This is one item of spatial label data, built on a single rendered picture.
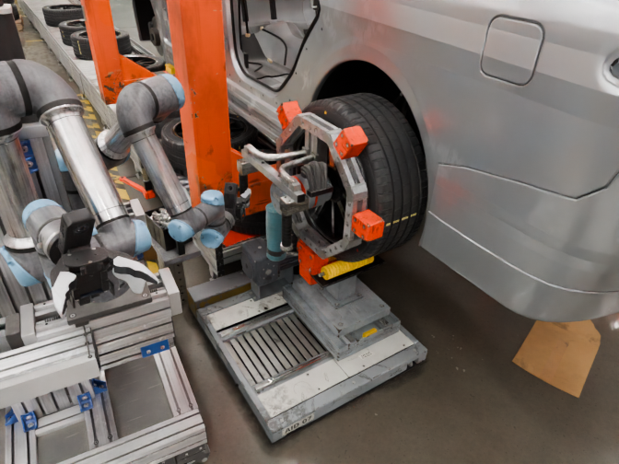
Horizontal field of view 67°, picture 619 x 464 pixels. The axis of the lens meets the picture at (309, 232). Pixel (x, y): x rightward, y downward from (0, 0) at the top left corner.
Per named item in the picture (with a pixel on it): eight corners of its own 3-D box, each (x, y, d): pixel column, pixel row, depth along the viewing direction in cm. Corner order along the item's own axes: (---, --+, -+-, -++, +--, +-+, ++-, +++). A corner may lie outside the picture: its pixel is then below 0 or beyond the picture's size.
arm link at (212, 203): (206, 205, 148) (209, 235, 154) (228, 191, 156) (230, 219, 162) (187, 199, 151) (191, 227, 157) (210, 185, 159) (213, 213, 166)
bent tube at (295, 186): (341, 179, 164) (343, 151, 158) (293, 192, 155) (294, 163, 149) (313, 160, 176) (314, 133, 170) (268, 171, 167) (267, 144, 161)
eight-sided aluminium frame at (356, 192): (358, 276, 183) (374, 146, 153) (344, 282, 180) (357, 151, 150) (287, 213, 220) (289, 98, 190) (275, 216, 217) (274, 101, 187)
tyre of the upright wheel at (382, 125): (327, 83, 209) (330, 216, 238) (281, 89, 198) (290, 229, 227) (437, 105, 158) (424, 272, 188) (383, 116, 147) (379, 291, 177)
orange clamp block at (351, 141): (358, 156, 163) (369, 141, 155) (340, 160, 160) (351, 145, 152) (349, 139, 165) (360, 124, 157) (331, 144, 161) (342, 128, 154)
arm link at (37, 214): (66, 225, 100) (56, 190, 95) (87, 249, 93) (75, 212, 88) (26, 238, 95) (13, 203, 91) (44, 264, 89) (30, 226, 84)
